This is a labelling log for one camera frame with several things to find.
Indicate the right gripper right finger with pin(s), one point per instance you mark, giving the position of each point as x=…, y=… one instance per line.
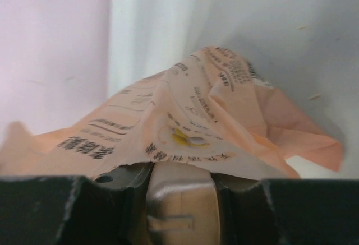
x=288, y=211

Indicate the orange cat litter bag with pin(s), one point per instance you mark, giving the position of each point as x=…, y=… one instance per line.
x=210, y=110

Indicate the clear plastic scoop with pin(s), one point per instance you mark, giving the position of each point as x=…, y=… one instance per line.
x=182, y=206

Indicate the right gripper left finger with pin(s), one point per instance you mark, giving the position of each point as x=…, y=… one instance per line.
x=72, y=209

